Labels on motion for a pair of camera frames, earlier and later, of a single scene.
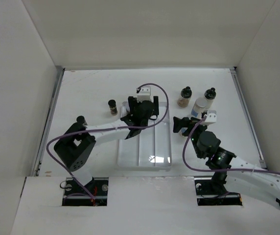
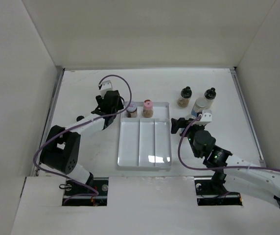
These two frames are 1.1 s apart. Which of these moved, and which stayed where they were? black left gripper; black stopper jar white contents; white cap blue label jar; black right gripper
Moved: black left gripper
Stayed: black right gripper; white cap blue label jar; black stopper jar white contents
